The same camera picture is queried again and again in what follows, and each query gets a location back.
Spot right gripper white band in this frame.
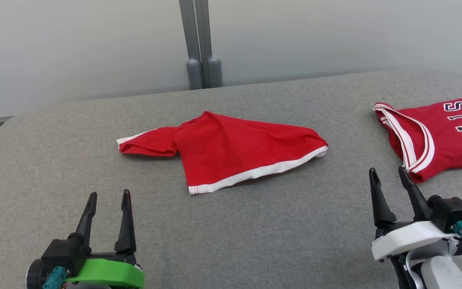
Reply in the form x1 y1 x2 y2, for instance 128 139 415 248
369 167 455 262

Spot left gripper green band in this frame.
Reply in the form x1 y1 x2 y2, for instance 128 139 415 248
65 189 146 289

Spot red jersey with black lettering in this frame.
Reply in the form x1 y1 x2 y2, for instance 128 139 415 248
373 98 462 183

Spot red shorts with white trim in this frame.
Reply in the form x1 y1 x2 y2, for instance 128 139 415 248
117 111 329 195

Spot left camera cable teal plug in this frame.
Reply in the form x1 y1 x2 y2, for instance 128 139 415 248
43 266 68 289

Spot grey partition post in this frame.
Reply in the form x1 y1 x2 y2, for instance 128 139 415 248
195 0 223 88
179 0 204 90

